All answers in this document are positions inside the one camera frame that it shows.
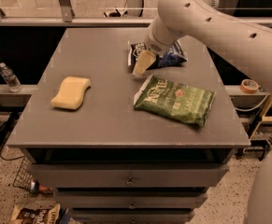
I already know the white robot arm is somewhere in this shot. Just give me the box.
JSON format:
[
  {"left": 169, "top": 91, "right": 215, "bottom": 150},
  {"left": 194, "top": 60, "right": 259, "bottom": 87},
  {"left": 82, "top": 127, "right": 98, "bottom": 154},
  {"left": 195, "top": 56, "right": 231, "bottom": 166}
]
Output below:
[{"left": 134, "top": 0, "right": 272, "bottom": 224}]

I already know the yellow sponge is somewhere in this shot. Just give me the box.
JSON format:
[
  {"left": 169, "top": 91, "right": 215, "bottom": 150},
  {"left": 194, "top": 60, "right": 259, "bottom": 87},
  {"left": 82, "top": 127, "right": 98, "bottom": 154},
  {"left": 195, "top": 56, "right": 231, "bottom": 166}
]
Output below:
[{"left": 50, "top": 77, "right": 91, "bottom": 110}]

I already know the soda can on floor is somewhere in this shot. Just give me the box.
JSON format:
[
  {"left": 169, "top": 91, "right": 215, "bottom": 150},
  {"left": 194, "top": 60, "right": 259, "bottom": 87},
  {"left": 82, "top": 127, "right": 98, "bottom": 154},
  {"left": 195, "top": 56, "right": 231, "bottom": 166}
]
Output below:
[{"left": 30, "top": 180, "right": 51, "bottom": 193}]

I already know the brown snack bag on floor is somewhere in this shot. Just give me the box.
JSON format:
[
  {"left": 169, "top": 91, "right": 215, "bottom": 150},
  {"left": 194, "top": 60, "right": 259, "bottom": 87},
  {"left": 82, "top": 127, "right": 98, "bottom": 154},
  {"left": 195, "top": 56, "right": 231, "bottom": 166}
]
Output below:
[{"left": 9, "top": 204, "right": 60, "bottom": 224}]

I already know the blue chip bag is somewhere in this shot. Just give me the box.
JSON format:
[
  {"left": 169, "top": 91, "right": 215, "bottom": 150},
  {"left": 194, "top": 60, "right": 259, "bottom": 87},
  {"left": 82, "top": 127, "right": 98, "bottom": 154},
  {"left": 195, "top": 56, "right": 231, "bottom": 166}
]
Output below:
[{"left": 127, "top": 41, "right": 187, "bottom": 69}]

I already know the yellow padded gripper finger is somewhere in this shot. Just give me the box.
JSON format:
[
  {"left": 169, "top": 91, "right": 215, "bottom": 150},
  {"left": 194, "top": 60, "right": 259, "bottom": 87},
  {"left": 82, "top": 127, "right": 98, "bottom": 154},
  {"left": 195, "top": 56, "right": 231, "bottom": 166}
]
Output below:
[{"left": 133, "top": 50, "right": 156, "bottom": 77}]

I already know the grey drawer cabinet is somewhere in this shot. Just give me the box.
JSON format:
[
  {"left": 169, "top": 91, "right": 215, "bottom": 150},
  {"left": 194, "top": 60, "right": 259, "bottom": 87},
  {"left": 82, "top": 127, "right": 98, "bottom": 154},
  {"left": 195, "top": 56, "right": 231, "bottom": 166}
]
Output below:
[{"left": 7, "top": 28, "right": 249, "bottom": 224}]

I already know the roll of tape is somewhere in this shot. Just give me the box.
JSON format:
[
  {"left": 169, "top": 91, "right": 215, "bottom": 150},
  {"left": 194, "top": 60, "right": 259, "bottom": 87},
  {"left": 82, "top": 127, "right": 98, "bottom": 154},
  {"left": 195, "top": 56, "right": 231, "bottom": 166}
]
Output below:
[{"left": 240, "top": 79, "right": 259, "bottom": 93}]

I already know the metal railing frame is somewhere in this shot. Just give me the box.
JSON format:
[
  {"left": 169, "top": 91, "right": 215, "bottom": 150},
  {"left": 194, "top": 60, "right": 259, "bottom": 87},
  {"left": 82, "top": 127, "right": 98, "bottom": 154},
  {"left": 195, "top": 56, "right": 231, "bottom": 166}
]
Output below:
[{"left": 0, "top": 0, "right": 158, "bottom": 26}]

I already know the wire basket on floor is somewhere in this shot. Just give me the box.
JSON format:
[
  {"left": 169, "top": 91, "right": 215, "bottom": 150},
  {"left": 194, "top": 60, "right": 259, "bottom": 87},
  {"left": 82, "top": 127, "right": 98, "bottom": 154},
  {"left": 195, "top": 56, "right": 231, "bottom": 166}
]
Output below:
[{"left": 13, "top": 158, "right": 33, "bottom": 190}]

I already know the green chip bag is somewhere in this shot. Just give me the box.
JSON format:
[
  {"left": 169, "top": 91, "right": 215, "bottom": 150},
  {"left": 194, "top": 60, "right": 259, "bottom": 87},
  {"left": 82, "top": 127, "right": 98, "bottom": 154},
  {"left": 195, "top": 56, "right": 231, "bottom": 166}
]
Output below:
[{"left": 134, "top": 75, "right": 215, "bottom": 127}]

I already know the clear plastic water bottle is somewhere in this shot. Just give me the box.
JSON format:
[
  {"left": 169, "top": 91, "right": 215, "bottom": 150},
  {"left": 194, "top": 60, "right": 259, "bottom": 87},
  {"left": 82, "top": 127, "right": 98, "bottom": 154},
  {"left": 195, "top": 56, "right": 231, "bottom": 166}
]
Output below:
[{"left": 0, "top": 63, "right": 21, "bottom": 92}]

